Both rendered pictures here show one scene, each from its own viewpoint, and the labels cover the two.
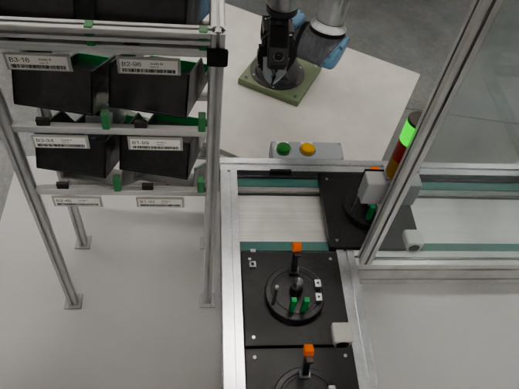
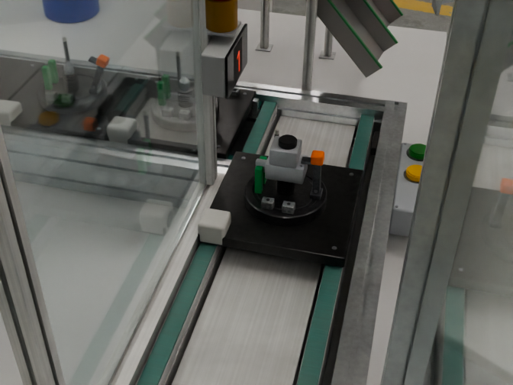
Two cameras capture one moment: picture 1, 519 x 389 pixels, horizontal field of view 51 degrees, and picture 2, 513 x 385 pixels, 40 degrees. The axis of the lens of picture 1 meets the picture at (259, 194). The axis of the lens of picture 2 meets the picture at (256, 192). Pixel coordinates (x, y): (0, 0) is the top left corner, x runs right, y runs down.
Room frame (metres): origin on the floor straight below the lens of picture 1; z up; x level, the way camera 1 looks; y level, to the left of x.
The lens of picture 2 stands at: (1.23, -1.19, 1.74)
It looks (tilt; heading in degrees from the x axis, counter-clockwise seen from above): 38 degrees down; 113
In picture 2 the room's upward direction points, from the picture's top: 1 degrees clockwise
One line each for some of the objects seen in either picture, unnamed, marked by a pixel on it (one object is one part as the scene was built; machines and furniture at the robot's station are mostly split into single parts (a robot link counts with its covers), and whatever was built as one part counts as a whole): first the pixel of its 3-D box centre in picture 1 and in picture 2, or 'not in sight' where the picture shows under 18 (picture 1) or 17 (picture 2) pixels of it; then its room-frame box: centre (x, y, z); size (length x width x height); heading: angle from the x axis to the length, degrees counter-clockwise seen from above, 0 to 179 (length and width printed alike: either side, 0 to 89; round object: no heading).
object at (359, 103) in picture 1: (269, 88); not in sight; (1.46, 0.02, 0.84); 0.90 x 0.70 x 0.03; 71
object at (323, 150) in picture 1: (305, 157); (414, 188); (1.08, -0.12, 0.93); 0.21 x 0.07 x 0.06; 100
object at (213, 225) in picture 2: not in sight; (214, 226); (0.82, -0.41, 0.97); 0.05 x 0.05 x 0.04; 10
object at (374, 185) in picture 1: (401, 162); (221, 5); (0.78, -0.28, 1.29); 0.12 x 0.05 x 0.25; 100
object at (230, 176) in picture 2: (367, 211); (285, 203); (0.90, -0.29, 0.96); 0.24 x 0.24 x 0.02; 10
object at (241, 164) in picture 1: (371, 177); (367, 258); (1.06, -0.32, 0.91); 0.89 x 0.06 x 0.11; 100
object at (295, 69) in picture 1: (279, 60); not in sight; (1.51, 0.00, 0.93); 0.15 x 0.15 x 0.10
